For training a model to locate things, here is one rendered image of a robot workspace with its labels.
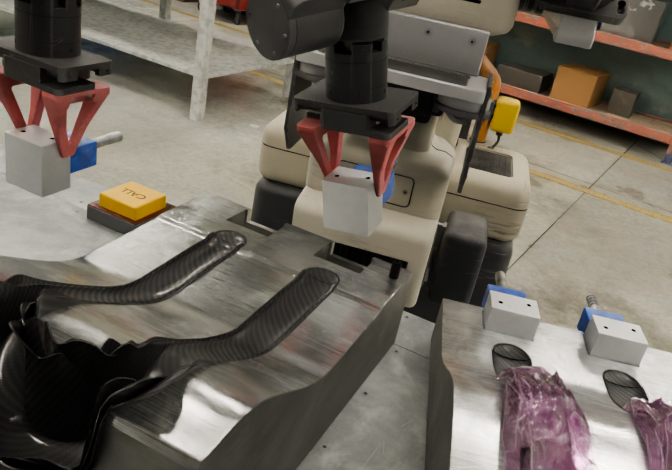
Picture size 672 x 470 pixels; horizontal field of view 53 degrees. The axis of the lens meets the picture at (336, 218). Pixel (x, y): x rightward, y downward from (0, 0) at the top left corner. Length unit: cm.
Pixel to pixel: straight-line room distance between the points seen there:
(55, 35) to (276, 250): 29
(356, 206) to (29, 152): 32
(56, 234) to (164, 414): 49
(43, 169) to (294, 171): 72
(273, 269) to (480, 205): 71
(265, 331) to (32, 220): 41
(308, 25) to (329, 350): 26
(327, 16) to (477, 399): 32
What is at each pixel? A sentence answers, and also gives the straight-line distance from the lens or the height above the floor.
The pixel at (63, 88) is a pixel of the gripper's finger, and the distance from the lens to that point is 66.
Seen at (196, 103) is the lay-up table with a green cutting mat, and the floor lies 10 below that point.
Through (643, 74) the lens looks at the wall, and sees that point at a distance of 590.
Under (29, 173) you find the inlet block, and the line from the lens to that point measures 72.
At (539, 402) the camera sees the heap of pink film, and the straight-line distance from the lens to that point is 52.
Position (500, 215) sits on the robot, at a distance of 131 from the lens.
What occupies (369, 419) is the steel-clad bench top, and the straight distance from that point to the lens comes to 64.
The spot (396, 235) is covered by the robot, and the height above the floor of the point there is 79.
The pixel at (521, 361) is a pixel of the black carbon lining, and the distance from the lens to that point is 69.
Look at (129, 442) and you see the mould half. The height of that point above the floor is 92.
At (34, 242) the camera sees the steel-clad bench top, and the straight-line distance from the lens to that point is 86.
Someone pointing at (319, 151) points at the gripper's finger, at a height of 100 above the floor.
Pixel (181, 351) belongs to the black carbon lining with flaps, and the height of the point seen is 92.
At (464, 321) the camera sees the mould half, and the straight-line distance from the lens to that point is 71.
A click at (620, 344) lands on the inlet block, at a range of 74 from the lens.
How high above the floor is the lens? 121
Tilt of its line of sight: 24 degrees down
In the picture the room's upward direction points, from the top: 12 degrees clockwise
